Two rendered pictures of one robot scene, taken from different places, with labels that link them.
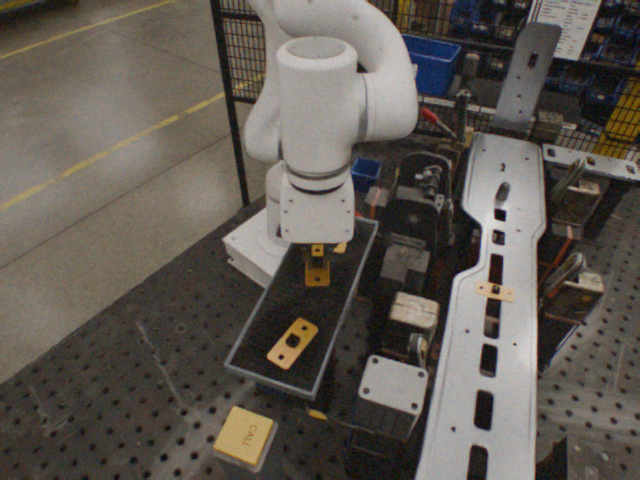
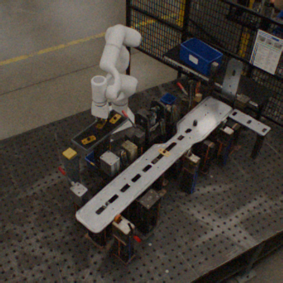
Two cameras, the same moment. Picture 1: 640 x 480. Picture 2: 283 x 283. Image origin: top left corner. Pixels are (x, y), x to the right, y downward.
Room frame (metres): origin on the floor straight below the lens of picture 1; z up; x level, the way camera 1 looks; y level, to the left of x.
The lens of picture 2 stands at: (-1.10, -0.80, 2.96)
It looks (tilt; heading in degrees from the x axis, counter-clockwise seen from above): 48 degrees down; 19
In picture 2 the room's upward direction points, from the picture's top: 2 degrees clockwise
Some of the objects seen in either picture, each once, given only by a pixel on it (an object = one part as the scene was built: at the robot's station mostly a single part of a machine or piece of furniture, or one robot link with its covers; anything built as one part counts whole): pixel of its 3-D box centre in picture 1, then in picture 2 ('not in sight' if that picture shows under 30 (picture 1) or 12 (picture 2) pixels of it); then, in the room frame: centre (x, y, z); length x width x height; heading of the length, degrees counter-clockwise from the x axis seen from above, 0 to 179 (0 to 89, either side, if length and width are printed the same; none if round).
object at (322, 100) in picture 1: (320, 104); (100, 88); (0.44, 0.00, 1.49); 0.09 x 0.08 x 0.13; 95
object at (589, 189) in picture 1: (558, 231); (222, 146); (0.86, -0.71, 0.87); 0.12 x 0.09 x 0.35; 71
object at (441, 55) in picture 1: (411, 62); (200, 56); (1.51, -0.34, 1.10); 0.30 x 0.17 x 0.13; 63
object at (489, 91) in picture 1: (452, 90); (216, 73); (1.46, -0.49, 1.02); 0.90 x 0.22 x 0.03; 71
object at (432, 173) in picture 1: (407, 253); (149, 134); (0.70, -0.22, 0.94); 0.18 x 0.13 x 0.49; 161
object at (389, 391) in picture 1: (379, 429); (110, 177); (0.29, -0.11, 0.90); 0.13 x 0.10 x 0.41; 71
